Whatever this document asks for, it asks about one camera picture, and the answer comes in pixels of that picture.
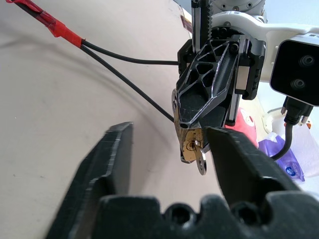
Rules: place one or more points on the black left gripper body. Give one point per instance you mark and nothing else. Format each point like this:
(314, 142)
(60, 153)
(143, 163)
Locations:
(254, 62)

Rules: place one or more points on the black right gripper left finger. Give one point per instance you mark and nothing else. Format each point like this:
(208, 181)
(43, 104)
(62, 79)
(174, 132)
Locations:
(109, 159)

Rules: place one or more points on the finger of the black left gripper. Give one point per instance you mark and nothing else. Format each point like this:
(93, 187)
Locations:
(215, 115)

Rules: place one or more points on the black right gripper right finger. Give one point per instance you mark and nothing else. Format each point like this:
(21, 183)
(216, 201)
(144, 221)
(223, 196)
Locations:
(239, 169)

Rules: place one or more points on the truss finger of the black left gripper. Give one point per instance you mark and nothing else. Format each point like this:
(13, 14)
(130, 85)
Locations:
(219, 72)

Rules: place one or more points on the brass padlock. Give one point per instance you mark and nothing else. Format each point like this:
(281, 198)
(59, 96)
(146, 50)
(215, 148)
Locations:
(187, 136)

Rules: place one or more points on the silver key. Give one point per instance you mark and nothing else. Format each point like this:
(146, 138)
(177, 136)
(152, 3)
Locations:
(202, 164)

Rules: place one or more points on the red plush toy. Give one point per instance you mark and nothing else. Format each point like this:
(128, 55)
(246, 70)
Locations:
(245, 119)

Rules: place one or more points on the purple wet wipes pack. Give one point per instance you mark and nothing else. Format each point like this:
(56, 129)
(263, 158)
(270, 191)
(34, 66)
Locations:
(289, 161)

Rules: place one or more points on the white plastic object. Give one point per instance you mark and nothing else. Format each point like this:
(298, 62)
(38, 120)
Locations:
(272, 119)

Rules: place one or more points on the dark brown small box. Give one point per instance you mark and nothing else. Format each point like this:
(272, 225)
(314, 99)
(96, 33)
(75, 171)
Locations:
(187, 22)

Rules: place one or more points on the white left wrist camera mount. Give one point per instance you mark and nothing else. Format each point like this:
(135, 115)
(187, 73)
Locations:
(254, 25)

